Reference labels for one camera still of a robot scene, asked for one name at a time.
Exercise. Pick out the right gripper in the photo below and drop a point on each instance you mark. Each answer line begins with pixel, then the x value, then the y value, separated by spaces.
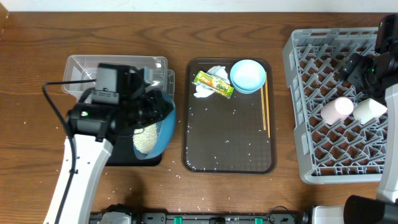
pixel 354 70

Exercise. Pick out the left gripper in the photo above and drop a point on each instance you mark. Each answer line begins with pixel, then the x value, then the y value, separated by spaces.
pixel 155 96

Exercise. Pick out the dark blue plate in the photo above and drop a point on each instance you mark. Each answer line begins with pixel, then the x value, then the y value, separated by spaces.
pixel 165 131

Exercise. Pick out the white rice pile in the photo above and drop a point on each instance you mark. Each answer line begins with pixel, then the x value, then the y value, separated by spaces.
pixel 144 139

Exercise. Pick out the small white cup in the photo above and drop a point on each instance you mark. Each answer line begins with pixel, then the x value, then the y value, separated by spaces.
pixel 367 110

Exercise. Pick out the pink plastic cup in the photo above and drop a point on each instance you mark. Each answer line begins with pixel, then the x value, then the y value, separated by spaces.
pixel 337 110

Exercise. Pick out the green yellow snack wrapper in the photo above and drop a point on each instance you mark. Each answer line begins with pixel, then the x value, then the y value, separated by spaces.
pixel 213 83

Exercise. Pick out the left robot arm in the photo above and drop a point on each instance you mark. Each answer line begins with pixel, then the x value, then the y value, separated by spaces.
pixel 87 150

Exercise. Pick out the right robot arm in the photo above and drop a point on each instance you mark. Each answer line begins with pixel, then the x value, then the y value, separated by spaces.
pixel 382 209

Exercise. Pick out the grey dishwasher rack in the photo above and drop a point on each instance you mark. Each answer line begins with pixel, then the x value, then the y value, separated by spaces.
pixel 345 151

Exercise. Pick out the black plastic tray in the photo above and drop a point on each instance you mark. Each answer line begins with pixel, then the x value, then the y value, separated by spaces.
pixel 123 154

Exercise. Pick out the clear plastic bin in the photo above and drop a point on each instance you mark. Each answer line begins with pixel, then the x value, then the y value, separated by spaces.
pixel 80 75

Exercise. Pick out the crumpled white tissue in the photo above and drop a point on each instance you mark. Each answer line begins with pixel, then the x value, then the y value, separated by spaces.
pixel 217 71

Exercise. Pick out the brown serving tray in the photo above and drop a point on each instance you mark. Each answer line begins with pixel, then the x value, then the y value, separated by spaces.
pixel 225 135

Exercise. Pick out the right wooden chopstick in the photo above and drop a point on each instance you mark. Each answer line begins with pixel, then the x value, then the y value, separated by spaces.
pixel 267 106

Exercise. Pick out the wooden chopstick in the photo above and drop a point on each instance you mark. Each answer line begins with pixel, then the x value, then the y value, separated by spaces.
pixel 267 106
pixel 263 109

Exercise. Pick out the light blue bowl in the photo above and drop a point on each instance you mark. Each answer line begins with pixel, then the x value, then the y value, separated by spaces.
pixel 247 76

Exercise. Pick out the left wooden chopstick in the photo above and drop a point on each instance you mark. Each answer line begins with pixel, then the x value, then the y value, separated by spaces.
pixel 263 109

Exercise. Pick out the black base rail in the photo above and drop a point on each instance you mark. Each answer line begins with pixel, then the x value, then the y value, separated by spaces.
pixel 124 214

